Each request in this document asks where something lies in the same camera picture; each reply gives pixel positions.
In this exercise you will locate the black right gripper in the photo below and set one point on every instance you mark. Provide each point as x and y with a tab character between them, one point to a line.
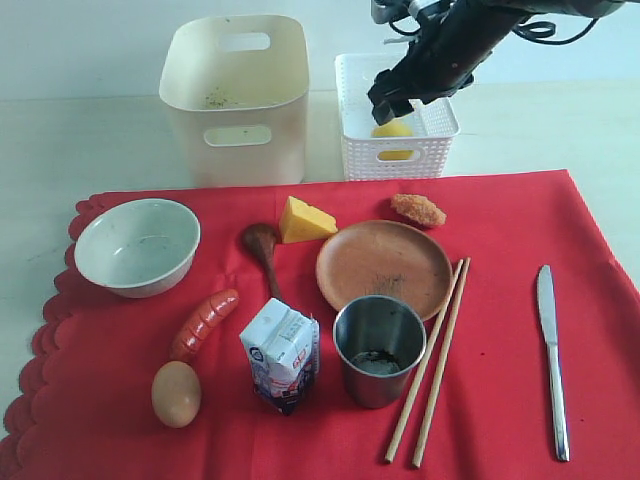
443	59

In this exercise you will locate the yellow lemon with sticker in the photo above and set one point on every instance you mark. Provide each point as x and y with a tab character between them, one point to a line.
392	129

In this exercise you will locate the fried breaded nugget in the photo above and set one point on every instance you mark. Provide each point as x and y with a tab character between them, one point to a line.
419	209

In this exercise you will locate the yellow cheese wedge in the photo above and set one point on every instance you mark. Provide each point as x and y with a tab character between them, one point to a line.
300	222

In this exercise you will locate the brown egg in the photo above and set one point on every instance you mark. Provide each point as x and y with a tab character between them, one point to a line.
176	394

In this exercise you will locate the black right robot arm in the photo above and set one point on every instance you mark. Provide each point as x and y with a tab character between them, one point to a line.
534	32

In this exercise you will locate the white perforated plastic basket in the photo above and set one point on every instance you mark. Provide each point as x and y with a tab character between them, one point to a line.
420	151

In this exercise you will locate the cream plastic bin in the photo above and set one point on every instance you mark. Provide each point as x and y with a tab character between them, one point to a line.
236	93

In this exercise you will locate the brown wooden plate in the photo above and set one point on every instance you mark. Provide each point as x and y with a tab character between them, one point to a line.
386	258

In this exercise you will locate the dark wooden spoon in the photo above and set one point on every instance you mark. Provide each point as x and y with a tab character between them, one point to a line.
259	240

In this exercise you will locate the stainless steel cup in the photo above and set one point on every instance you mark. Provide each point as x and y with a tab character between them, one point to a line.
380	340

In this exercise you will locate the red scalloped tablecloth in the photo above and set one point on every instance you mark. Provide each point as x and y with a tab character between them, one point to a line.
86	409

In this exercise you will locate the stainless steel table knife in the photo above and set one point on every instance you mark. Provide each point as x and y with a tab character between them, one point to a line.
548	321

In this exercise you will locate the small milk carton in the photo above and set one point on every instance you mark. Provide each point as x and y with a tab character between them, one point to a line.
283	349

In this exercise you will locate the white ceramic bowl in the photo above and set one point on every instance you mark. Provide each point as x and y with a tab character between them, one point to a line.
140	248

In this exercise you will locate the red toy sausage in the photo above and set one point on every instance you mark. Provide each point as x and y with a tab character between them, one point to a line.
200	323

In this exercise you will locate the wooden chopstick right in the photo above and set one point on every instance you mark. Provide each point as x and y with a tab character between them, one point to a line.
421	443

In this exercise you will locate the wooden chopstick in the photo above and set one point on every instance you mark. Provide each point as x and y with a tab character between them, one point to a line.
421	443
419	374

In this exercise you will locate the wooden chopstick left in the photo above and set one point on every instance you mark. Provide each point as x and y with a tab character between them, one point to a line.
419	374

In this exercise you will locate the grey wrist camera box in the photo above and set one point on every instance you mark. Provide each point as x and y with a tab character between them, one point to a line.
385	11

